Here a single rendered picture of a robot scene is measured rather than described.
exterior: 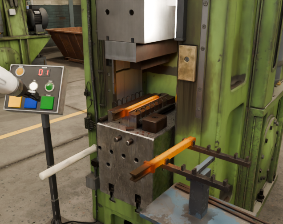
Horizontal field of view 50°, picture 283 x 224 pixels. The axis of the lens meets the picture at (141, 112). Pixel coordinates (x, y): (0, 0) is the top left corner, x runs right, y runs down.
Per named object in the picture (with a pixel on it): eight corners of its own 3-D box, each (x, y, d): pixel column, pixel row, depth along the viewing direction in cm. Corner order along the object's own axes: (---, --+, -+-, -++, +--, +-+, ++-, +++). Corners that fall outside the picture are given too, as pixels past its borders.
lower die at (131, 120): (136, 129, 163) (136, 114, 161) (107, 121, 174) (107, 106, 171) (174, 107, 196) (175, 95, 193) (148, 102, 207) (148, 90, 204)
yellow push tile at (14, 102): (19, 107, 177) (21, 94, 179) (7, 106, 178) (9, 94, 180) (21, 108, 179) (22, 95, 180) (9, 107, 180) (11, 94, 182)
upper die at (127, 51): (135, 62, 151) (135, 43, 148) (105, 58, 162) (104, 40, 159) (176, 52, 184) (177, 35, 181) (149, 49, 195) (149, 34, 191)
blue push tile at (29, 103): (35, 108, 176) (37, 95, 177) (23, 107, 177) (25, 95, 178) (37, 108, 178) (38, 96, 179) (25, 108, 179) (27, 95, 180)
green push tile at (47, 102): (52, 109, 174) (53, 96, 175) (39, 108, 175) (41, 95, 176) (53, 110, 176) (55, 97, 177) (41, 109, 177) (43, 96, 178)
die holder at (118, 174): (151, 214, 166) (153, 139, 151) (99, 191, 186) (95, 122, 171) (196, 170, 209) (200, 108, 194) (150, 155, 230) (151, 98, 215)
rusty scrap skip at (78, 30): (89, 68, 758) (87, 33, 729) (47, 59, 877) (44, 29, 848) (124, 62, 842) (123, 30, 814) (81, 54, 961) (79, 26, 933)
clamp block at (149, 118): (155, 134, 157) (155, 122, 155) (142, 130, 161) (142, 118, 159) (167, 126, 166) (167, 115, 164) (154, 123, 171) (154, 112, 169)
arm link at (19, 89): (16, 94, 136) (22, 98, 142) (19, 75, 138) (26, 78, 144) (-3, 94, 138) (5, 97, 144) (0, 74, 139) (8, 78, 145)
